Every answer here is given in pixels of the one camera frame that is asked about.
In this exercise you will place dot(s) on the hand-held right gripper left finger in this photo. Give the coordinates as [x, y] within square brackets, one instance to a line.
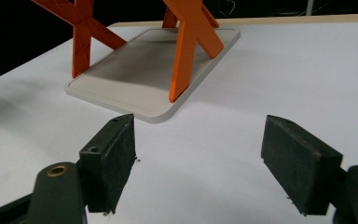
[108, 168]

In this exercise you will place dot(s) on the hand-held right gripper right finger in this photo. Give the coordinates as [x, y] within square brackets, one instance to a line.
[301, 168]

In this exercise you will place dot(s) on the orange and grey rack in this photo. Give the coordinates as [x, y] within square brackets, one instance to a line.
[136, 81]

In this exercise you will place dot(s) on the metal stand pole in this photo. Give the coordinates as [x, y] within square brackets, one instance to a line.
[309, 6]

